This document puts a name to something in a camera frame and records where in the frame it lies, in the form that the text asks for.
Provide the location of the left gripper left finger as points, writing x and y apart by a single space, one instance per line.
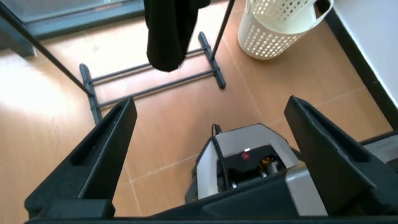
90 171

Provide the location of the black garment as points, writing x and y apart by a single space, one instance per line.
202 3

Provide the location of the white laundry basket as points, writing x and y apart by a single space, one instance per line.
273 34

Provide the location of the window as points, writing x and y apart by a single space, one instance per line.
77 15

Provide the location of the black clothes rack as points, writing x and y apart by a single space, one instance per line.
214 65

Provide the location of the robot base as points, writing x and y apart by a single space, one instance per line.
248 186

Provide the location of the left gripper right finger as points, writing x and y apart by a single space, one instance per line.
342 174

